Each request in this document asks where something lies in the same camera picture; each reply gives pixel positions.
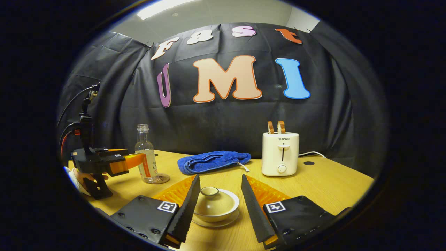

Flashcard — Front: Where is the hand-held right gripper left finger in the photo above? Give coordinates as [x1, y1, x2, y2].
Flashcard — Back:
[111, 174, 201, 249]

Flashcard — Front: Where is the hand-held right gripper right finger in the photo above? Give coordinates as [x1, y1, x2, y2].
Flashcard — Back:
[241, 174, 337, 249]

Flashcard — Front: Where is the clear plastic water bottle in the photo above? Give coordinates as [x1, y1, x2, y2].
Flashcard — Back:
[135, 124, 160, 183]

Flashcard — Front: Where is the cream teacup lid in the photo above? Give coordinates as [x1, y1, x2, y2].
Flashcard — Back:
[195, 187, 236, 214]

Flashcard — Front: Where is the cream ceramic teacup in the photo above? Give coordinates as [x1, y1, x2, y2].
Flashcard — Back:
[194, 189, 240, 223]

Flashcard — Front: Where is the blue towel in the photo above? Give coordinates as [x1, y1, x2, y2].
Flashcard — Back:
[177, 151, 252, 175]

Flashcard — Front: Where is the white toaster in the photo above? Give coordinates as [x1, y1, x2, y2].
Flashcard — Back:
[261, 132, 300, 177]

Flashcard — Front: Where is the black backdrop cloth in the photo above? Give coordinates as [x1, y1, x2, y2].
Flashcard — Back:
[57, 22, 389, 178]

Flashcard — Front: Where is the red gripper cable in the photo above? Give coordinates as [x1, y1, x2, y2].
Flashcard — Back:
[60, 131, 81, 160]

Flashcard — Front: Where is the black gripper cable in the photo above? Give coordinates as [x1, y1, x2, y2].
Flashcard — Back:
[57, 85, 98, 128]

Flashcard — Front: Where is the white toaster cable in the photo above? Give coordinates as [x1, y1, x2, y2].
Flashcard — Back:
[299, 151, 327, 159]

